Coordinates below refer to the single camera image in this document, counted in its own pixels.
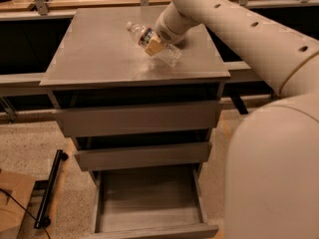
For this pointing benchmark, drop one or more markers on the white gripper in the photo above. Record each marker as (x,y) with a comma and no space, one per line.
(168,34)

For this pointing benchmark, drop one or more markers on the clear plastic water bottle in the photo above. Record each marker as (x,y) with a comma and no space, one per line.
(141,34)

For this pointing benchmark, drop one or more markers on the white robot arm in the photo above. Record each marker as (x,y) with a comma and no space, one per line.
(271,186)

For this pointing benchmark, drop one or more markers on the grey drawer cabinet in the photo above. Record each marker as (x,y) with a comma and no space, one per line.
(103,97)

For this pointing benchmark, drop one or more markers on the grey top drawer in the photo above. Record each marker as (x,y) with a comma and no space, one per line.
(138,119)

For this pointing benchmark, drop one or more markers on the grey middle drawer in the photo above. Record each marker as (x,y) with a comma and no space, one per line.
(143,156)

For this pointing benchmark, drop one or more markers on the grey open bottom drawer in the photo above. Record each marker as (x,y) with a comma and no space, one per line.
(161,202)

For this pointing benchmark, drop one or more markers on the brown cardboard box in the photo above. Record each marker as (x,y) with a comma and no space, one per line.
(16,194)

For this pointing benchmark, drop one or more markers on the black bar stand left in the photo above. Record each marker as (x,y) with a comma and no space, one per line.
(42,219)

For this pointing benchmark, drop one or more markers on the grey metal rail frame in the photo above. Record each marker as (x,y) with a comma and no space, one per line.
(20,80)

